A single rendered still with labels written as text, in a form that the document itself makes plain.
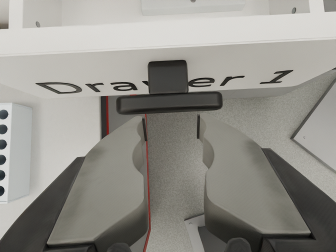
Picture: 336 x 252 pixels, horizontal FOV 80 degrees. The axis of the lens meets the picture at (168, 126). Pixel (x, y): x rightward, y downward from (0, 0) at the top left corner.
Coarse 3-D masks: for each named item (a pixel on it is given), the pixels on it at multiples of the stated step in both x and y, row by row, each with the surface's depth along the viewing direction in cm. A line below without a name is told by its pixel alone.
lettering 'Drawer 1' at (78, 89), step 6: (276, 72) 18; (282, 72) 18; (288, 72) 18; (198, 78) 18; (204, 78) 18; (210, 78) 18; (228, 78) 19; (276, 78) 19; (42, 84) 18; (66, 84) 18; (72, 84) 18; (90, 84) 19; (96, 84) 19; (102, 84) 19; (132, 84) 19; (192, 84) 20; (210, 84) 21; (222, 84) 21; (54, 90) 20; (78, 90) 20; (96, 90) 21; (120, 90) 21; (126, 90) 21
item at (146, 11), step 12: (144, 0) 21; (156, 0) 21; (168, 0) 21; (180, 0) 21; (192, 0) 21; (204, 0) 21; (216, 0) 21; (228, 0) 21; (240, 0) 21; (144, 12) 22; (156, 12) 22; (168, 12) 22; (180, 12) 22; (192, 12) 22
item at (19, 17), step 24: (24, 0) 17; (48, 0) 20; (72, 0) 22; (96, 0) 22; (120, 0) 22; (264, 0) 22; (288, 0) 19; (312, 0) 16; (24, 24) 16; (48, 24) 20; (72, 24) 22
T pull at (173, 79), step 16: (160, 64) 14; (176, 64) 14; (160, 80) 14; (176, 80) 14; (128, 96) 14; (144, 96) 14; (160, 96) 14; (176, 96) 14; (192, 96) 14; (208, 96) 14; (128, 112) 14; (144, 112) 14; (160, 112) 14
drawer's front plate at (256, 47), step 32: (0, 32) 12; (32, 32) 12; (64, 32) 12; (96, 32) 12; (128, 32) 12; (160, 32) 12; (192, 32) 12; (224, 32) 12; (256, 32) 12; (288, 32) 12; (320, 32) 12; (0, 64) 14; (32, 64) 14; (64, 64) 14; (96, 64) 14; (128, 64) 15; (192, 64) 15; (224, 64) 16; (256, 64) 16; (288, 64) 16; (320, 64) 16; (64, 96) 23
